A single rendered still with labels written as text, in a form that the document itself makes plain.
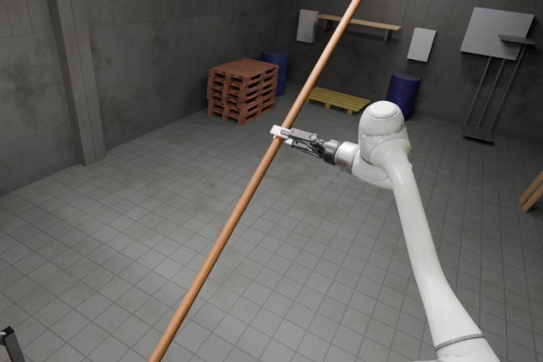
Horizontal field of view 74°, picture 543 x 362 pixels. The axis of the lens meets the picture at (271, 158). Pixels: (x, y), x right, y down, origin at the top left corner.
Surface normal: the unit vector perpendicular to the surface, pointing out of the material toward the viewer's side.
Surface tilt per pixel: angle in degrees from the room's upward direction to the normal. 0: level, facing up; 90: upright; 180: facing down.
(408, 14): 90
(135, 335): 0
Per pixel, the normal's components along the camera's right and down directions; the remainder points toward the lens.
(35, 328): 0.09, -0.88
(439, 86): -0.47, 0.38
